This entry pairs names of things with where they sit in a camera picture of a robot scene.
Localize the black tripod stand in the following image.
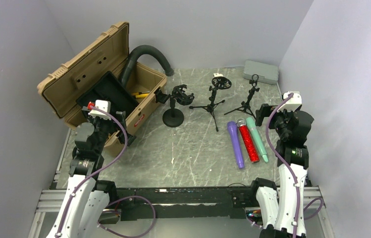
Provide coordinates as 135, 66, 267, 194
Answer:
224, 74, 260, 119

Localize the black round base mic stand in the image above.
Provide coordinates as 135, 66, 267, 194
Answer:
162, 84, 195, 127

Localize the black tripod stand shock mount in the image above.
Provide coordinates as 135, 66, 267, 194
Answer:
189, 76, 232, 132

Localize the yellow tool in case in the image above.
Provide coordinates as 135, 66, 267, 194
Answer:
132, 92, 149, 99

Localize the purple loop cable base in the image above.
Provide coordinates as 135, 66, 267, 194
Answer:
97, 195, 157, 238

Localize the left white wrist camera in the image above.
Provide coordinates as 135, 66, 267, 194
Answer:
87, 100, 111, 120

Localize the grey plastic case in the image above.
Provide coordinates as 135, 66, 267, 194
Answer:
242, 60, 279, 85

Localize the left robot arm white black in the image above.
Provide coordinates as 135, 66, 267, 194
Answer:
47, 111, 122, 238

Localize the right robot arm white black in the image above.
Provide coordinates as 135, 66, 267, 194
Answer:
248, 104, 314, 238

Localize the black tray in case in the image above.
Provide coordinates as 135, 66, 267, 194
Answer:
76, 71, 139, 117

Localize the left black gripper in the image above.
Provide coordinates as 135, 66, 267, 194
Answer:
81, 109, 125, 154

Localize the red glitter microphone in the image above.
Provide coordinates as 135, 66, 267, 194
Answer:
236, 118, 260, 163

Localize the purple microphone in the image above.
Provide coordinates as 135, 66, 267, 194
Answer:
227, 121, 245, 169

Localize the mint green microphone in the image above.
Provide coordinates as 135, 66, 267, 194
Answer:
246, 117, 269, 163

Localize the black corrugated hose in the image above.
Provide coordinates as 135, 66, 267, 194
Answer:
120, 45, 175, 88

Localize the tan plastic tool case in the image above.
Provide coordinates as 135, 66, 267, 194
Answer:
37, 21, 167, 135

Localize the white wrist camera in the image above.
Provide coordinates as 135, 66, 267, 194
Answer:
279, 91, 302, 112
87, 100, 111, 120

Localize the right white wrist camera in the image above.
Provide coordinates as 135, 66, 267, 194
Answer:
279, 91, 302, 112

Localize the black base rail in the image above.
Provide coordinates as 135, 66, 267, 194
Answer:
104, 185, 261, 221

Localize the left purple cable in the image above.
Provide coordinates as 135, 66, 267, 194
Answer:
54, 107, 129, 238

